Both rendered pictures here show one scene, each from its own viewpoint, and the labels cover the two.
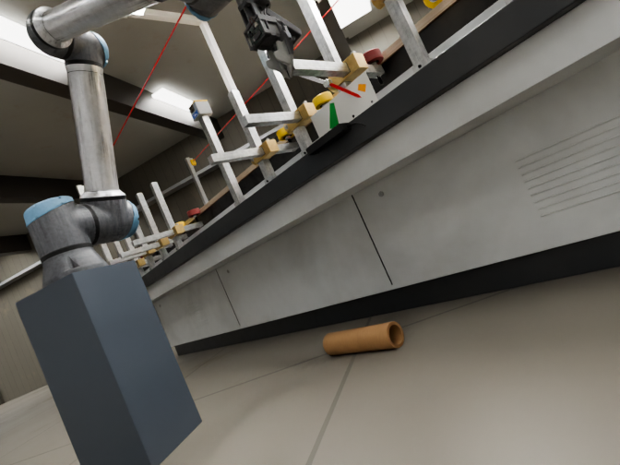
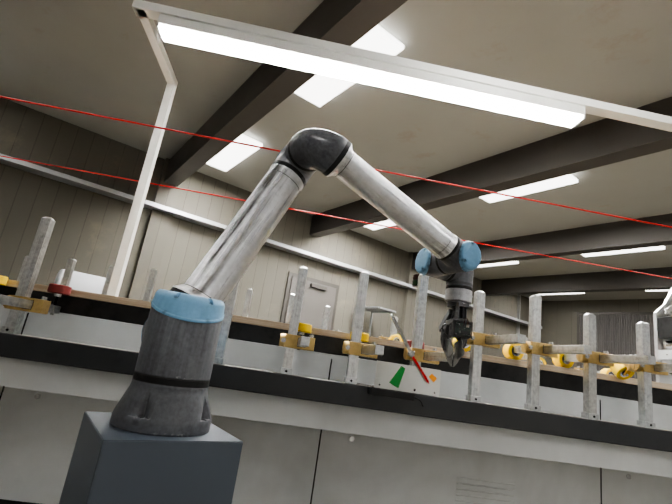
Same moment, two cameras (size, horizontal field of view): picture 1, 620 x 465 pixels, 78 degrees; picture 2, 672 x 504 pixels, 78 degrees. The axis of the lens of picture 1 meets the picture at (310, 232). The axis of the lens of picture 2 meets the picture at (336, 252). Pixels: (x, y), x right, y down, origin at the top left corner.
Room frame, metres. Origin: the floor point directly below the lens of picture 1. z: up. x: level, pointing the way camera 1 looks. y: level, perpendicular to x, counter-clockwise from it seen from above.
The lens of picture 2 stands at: (0.43, 1.28, 0.78)
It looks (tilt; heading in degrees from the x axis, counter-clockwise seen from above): 14 degrees up; 309
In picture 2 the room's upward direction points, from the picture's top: 9 degrees clockwise
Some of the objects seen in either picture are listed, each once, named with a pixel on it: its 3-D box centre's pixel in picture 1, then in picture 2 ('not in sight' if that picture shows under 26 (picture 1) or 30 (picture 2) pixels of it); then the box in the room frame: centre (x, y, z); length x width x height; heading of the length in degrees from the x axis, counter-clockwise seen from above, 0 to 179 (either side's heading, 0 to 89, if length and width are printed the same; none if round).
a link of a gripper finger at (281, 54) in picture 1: (282, 57); (459, 353); (0.95, -0.12, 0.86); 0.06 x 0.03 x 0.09; 133
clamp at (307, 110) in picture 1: (299, 119); (360, 349); (1.36, -0.13, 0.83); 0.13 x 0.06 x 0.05; 44
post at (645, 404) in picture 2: not in sight; (644, 378); (0.47, -0.98, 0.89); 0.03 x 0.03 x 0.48; 44
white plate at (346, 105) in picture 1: (341, 110); (408, 378); (1.20, -0.25, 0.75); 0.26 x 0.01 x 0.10; 44
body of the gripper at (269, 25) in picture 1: (262, 25); (457, 321); (0.96, -0.11, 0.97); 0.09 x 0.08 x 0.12; 133
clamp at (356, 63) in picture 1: (346, 73); (421, 355); (1.18, -0.31, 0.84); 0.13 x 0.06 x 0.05; 44
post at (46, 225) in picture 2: (168, 219); (29, 277); (2.28, 0.75, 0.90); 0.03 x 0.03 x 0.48; 44
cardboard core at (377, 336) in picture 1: (361, 339); not in sight; (1.30, -0.01, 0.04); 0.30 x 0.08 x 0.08; 44
